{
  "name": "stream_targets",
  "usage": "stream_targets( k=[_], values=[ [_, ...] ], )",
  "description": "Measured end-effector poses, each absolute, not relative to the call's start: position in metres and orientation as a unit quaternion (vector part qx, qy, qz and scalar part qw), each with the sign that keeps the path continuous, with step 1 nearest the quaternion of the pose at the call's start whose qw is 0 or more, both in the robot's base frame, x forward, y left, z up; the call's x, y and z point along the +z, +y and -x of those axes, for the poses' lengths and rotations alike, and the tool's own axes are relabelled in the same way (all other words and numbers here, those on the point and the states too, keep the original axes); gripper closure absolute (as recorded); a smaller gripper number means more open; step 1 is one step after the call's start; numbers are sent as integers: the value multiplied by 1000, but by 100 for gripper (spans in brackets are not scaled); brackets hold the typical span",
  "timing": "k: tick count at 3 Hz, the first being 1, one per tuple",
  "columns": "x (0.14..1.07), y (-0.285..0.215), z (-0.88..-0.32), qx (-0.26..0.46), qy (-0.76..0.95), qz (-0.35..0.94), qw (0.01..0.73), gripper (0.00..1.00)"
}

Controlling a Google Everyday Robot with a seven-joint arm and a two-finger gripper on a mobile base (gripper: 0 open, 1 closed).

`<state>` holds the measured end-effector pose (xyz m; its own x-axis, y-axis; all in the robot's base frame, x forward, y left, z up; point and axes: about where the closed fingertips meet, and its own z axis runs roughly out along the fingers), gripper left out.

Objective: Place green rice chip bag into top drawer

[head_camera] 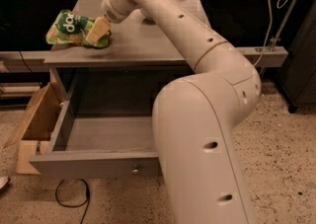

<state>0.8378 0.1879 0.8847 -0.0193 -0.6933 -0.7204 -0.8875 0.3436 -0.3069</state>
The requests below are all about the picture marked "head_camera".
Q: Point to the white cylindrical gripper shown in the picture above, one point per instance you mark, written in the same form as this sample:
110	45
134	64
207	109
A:
111	8

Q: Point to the green rice chip bag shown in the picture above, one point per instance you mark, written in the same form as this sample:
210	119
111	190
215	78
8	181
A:
69	28

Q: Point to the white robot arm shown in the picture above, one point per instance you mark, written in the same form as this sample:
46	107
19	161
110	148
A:
193	117

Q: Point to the grey open top drawer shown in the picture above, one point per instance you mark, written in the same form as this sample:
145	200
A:
98	147

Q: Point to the round metal drawer knob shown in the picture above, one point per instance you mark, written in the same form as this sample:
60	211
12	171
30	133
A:
135	170

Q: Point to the grey wooden cabinet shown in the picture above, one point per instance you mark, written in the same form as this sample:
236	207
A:
124	78

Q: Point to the brown cardboard box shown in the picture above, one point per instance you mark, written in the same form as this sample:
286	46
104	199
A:
33	132

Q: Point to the thin metal stand pole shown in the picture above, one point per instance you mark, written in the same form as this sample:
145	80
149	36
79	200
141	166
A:
270	43

